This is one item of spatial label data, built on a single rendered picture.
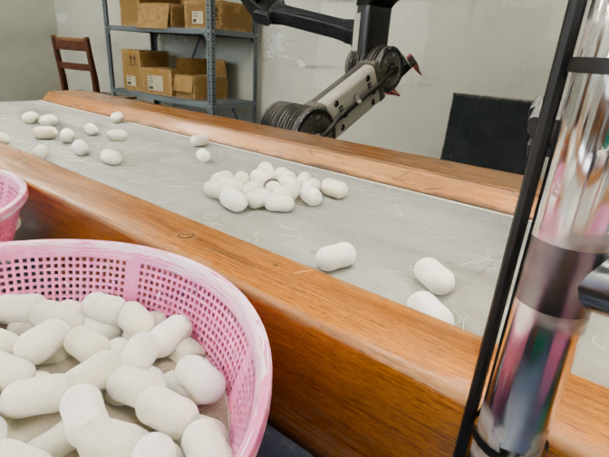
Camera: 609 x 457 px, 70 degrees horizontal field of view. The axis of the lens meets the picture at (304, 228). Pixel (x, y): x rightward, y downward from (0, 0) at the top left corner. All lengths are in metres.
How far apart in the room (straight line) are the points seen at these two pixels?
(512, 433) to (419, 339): 0.08
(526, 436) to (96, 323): 0.24
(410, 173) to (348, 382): 0.40
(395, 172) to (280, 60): 2.54
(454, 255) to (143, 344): 0.27
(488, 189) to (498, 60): 1.93
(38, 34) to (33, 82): 0.46
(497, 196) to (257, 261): 0.34
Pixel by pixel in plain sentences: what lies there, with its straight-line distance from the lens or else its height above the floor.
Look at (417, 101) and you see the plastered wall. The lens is 2.61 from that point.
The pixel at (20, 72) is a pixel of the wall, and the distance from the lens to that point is 5.22.
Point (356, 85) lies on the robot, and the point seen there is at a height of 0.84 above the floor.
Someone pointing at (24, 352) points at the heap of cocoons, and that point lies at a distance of 0.29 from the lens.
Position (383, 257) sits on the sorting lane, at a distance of 0.38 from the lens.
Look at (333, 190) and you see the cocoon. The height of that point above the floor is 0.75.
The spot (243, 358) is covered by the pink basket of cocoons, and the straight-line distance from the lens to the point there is 0.24.
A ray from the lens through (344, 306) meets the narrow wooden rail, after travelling 0.26.
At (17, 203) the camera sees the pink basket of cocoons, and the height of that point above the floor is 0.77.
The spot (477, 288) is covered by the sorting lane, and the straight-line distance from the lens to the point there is 0.36.
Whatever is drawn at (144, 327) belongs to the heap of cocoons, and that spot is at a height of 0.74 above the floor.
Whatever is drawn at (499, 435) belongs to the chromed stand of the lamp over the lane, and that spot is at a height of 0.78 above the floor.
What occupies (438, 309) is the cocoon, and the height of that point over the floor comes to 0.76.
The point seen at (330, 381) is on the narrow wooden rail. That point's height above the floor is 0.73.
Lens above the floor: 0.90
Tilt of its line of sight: 22 degrees down
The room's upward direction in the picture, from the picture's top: 4 degrees clockwise
